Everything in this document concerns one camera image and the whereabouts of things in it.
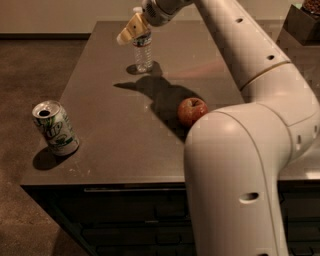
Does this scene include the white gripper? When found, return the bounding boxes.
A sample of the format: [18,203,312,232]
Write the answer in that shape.
[117,0,193,45]

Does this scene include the clear plastic water bottle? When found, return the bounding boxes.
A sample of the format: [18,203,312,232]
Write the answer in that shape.
[131,6,154,74]

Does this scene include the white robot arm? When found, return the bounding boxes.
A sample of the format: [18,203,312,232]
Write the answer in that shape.
[117,0,320,256]

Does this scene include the green 7up soda can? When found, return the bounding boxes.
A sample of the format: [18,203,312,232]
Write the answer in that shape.
[32,100,79,156]

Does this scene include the red apple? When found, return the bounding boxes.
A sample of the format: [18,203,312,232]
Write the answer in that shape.
[177,97,208,127]

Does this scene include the dark box with snacks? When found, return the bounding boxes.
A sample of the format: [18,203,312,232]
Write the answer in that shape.
[283,0,320,46]

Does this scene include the dark cabinet with drawers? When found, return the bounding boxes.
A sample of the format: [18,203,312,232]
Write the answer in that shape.
[20,181,320,256]

